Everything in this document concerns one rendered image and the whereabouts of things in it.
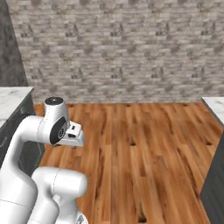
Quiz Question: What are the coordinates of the dark kitchen island cabinet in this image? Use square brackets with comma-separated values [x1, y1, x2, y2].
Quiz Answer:
[0, 92, 46, 179]

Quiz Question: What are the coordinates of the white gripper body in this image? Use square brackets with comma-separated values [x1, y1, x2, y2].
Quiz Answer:
[59, 130, 86, 148]

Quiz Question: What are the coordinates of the dark counter cabinet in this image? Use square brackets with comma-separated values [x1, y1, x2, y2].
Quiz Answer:
[199, 98, 224, 224]

